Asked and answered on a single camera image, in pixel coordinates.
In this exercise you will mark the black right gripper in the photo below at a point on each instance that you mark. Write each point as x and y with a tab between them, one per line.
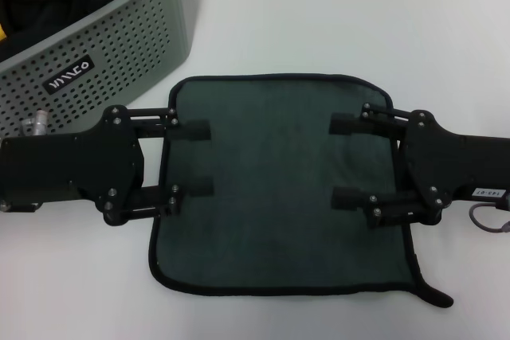
458	165

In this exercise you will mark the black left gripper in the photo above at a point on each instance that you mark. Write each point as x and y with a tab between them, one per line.
67	165

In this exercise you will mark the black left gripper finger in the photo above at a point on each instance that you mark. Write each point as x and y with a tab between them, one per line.
197	186
195	131

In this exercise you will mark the dark green yellow-backed towel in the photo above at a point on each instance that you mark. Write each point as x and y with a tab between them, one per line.
271	157

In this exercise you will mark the grey perforated storage box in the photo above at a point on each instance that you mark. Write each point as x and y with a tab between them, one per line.
131	37

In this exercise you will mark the black and yellow towel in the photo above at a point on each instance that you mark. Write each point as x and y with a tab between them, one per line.
2	33

